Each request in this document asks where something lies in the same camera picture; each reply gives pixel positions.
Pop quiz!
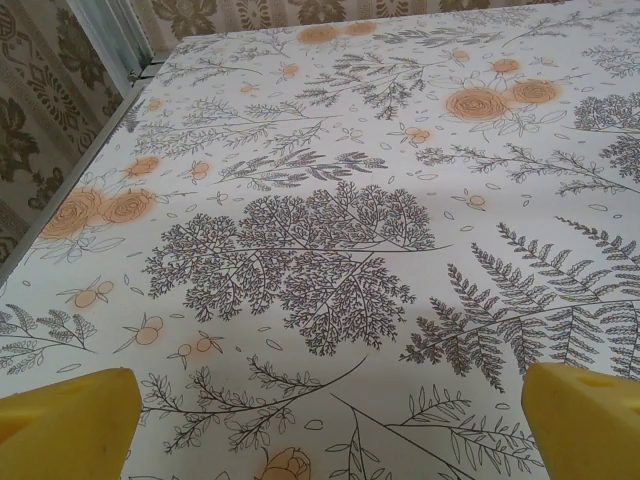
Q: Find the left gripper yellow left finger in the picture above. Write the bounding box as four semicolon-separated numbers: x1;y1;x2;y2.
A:
0;366;144;480

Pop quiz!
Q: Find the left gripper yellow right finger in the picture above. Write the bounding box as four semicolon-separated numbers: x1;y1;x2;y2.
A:
521;362;640;480

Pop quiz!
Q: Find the aluminium frame post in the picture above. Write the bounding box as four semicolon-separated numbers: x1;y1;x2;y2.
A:
64;0;154;99

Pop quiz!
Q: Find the aluminium side rail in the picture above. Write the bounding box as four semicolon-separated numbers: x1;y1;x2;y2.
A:
0;64;151;291

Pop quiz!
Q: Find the floral print tablecloth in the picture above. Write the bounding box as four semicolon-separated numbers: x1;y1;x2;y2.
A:
0;4;640;480

